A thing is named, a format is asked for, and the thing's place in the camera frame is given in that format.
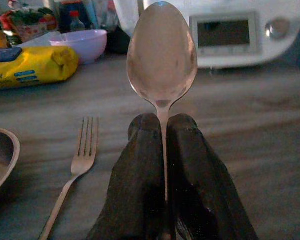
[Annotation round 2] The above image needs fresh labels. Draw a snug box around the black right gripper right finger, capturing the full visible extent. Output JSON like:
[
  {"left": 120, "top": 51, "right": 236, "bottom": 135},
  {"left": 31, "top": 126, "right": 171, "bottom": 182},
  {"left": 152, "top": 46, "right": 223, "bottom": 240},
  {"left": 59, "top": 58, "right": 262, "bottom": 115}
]
[{"left": 166, "top": 113, "right": 260, "bottom": 240}]

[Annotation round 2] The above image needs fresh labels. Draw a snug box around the silver metal spoon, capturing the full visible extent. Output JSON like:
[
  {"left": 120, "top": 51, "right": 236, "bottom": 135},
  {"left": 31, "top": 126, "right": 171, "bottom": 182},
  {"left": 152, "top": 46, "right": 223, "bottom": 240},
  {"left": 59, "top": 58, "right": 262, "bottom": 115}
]
[{"left": 126, "top": 1, "right": 199, "bottom": 203}]

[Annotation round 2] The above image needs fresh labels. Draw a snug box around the pale lilac plastic bowl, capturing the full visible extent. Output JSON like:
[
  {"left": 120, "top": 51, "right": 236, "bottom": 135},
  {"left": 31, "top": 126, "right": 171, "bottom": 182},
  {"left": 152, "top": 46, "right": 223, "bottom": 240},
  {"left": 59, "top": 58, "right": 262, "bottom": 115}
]
[{"left": 49, "top": 29, "right": 108, "bottom": 65}]

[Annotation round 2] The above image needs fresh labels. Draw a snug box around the white kitchen appliance with display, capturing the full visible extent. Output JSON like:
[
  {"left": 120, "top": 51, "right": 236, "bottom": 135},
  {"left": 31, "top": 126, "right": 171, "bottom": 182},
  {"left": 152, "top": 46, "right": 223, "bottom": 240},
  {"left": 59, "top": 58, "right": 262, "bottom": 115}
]
[{"left": 114, "top": 0, "right": 300, "bottom": 70}]

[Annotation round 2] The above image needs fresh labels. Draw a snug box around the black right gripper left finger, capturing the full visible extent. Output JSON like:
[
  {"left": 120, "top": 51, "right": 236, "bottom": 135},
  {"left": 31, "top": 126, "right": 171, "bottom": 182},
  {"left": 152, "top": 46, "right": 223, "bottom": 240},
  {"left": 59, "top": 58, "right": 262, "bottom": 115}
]
[{"left": 86, "top": 112, "right": 170, "bottom": 240}]

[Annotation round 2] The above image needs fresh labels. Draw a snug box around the yellow food package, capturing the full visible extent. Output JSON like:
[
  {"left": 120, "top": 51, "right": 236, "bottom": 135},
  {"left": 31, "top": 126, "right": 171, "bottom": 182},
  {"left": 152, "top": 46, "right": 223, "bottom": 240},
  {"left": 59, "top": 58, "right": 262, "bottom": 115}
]
[{"left": 0, "top": 46, "right": 80, "bottom": 92}]

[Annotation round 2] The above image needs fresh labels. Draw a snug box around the silver metal fork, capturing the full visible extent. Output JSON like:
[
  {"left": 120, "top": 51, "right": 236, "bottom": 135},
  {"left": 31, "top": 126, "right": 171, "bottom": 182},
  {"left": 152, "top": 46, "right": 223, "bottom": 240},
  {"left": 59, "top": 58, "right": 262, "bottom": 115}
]
[{"left": 38, "top": 116, "right": 100, "bottom": 240}]

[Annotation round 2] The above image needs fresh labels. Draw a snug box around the dark sauce bottle red cap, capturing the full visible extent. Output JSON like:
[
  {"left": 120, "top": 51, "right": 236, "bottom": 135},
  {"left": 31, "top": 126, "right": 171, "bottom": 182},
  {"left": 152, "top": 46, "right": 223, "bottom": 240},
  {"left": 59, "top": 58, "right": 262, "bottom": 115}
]
[{"left": 69, "top": 10, "right": 86, "bottom": 32}]

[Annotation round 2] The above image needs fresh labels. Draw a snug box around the colourful printed food packet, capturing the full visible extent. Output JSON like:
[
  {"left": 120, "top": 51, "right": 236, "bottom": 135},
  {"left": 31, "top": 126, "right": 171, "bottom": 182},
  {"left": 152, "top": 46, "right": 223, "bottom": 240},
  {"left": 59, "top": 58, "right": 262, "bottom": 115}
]
[{"left": 1, "top": 7, "right": 58, "bottom": 43}]

